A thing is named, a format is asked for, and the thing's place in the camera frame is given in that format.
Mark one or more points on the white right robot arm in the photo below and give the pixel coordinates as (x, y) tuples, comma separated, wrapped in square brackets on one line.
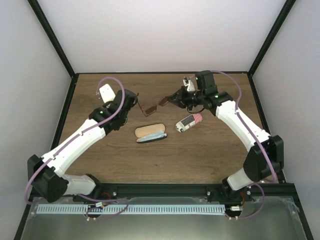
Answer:
[(265, 153)]

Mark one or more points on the black aluminium frame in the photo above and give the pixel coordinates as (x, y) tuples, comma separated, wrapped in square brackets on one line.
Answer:
[(183, 190)]

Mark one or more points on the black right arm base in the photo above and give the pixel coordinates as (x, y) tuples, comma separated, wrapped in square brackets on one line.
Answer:
[(223, 193)]

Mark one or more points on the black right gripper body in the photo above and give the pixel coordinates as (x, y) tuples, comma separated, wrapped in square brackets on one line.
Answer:
[(189, 101)]

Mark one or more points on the light blue slotted cable duct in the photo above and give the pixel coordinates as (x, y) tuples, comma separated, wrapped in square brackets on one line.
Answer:
[(134, 209)]

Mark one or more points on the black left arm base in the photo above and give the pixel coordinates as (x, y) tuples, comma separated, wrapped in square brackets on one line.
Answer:
[(98, 193)]

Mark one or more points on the tan glasses case striped trim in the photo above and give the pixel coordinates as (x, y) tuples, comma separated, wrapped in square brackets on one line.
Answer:
[(188, 122)]

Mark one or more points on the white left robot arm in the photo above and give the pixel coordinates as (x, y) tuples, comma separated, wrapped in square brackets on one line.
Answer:
[(75, 140)]

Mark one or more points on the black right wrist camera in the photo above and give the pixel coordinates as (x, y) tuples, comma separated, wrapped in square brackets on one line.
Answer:
[(205, 83)]

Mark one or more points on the tan glasses case black trim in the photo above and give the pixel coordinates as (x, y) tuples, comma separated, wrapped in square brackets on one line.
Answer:
[(149, 129)]

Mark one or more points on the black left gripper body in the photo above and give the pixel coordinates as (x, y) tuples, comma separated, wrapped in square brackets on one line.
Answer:
[(125, 119)]

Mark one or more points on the brown sunglasses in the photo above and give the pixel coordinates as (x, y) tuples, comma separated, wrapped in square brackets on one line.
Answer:
[(162, 101)]

